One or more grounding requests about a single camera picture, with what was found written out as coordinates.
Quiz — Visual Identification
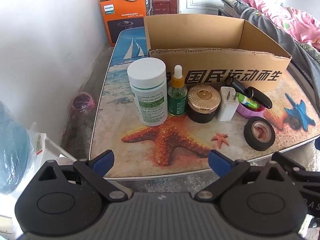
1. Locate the white pill bottle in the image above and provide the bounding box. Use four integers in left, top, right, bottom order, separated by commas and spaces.
127, 57, 168, 127

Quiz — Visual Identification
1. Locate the purple round container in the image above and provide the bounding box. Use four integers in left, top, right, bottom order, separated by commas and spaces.
236, 100, 266, 119

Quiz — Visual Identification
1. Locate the green patterned tube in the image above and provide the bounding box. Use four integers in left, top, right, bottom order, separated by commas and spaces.
236, 92, 259, 108

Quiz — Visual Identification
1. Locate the brown cardboard box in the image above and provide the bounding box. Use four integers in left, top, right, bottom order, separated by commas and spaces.
143, 14, 292, 92

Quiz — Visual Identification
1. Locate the white plastic object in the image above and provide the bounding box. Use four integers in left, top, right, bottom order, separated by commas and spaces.
32, 132, 78, 165

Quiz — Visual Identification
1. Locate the green dropper bottle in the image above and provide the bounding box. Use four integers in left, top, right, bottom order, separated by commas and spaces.
167, 65, 188, 117

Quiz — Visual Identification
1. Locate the orange appliance box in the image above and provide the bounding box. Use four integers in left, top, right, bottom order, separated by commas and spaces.
99, 0, 153, 47

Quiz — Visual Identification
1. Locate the black folding tool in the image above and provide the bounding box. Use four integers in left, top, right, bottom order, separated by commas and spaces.
225, 77, 272, 109

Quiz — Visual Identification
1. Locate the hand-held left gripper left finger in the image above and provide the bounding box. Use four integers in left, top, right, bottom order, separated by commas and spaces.
32, 149, 128, 202

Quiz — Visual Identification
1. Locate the black jar with gold lid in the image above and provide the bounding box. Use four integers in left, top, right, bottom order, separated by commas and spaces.
187, 84, 222, 124

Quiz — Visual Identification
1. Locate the black tape roll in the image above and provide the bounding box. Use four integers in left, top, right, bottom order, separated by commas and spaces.
244, 117, 276, 152

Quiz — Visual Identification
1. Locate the pink printed blanket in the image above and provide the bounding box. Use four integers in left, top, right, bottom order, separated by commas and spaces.
240, 0, 320, 50

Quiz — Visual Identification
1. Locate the grey blanket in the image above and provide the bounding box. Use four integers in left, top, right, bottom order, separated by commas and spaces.
232, 0, 320, 90

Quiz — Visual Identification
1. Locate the white charger plug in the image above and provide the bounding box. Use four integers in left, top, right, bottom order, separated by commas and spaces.
217, 86, 240, 122

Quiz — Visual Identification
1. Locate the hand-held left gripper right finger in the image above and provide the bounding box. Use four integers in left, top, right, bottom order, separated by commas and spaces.
194, 149, 298, 202

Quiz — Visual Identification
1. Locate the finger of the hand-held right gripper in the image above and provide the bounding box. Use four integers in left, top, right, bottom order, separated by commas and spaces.
271, 151, 320, 188

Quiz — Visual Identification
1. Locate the blue pack in plastic bag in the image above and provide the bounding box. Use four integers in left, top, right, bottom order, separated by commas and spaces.
0, 100, 43, 195

